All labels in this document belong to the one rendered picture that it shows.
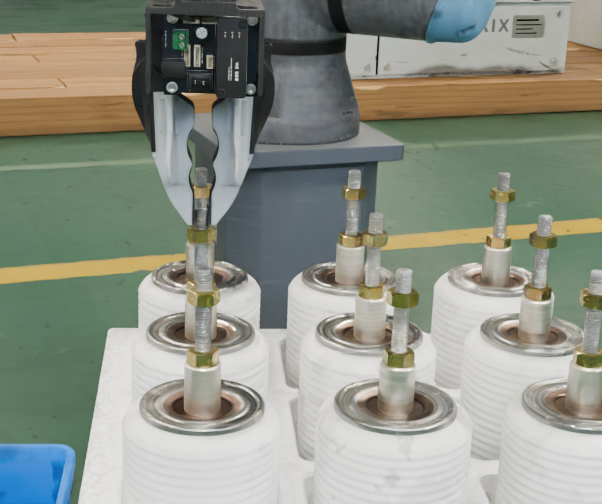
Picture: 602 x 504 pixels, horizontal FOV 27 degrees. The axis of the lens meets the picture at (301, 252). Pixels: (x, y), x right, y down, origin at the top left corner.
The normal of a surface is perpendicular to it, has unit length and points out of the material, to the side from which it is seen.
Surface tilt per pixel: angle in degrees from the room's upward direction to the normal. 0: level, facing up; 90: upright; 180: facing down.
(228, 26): 90
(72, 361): 0
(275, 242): 90
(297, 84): 73
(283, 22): 90
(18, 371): 0
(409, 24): 131
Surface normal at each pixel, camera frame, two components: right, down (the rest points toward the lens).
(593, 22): -0.93, 0.08
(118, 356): 0.04, -0.95
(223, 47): 0.08, 0.31
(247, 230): -0.40, 0.27
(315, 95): 0.39, 0.00
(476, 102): 0.36, 0.30
